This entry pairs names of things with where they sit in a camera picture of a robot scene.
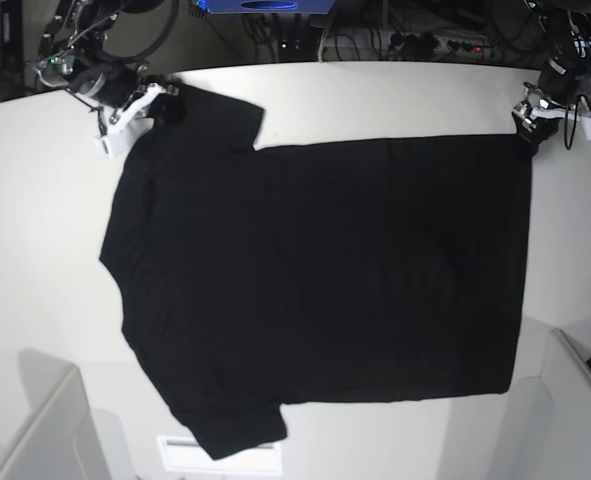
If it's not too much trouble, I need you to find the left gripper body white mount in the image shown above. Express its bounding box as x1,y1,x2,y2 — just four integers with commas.
511,82,591,150

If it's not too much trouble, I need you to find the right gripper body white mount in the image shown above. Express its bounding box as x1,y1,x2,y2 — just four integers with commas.
94,81,178,158

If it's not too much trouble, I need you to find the black T-shirt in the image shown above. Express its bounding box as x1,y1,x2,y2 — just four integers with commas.
100,87,532,460

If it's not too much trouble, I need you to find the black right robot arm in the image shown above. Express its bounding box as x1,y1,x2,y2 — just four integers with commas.
30,0,185,158

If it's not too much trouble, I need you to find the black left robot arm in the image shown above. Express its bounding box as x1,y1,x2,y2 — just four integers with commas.
511,1,591,155

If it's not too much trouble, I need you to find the blue box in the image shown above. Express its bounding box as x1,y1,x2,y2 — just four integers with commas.
196,0,336,14

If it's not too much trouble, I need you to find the grey power strip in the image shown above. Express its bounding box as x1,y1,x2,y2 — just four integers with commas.
321,29,501,64

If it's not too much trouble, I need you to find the grey right partition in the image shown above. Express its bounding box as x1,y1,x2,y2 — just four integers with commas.
506,330,591,479

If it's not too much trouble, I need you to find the grey partition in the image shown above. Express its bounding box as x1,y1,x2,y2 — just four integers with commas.
0,349,112,479
506,330,591,479

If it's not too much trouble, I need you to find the grey left partition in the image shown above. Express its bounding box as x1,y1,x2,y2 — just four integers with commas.
0,349,112,479

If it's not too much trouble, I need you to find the white paper label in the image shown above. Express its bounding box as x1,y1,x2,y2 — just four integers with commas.
155,434,282,476

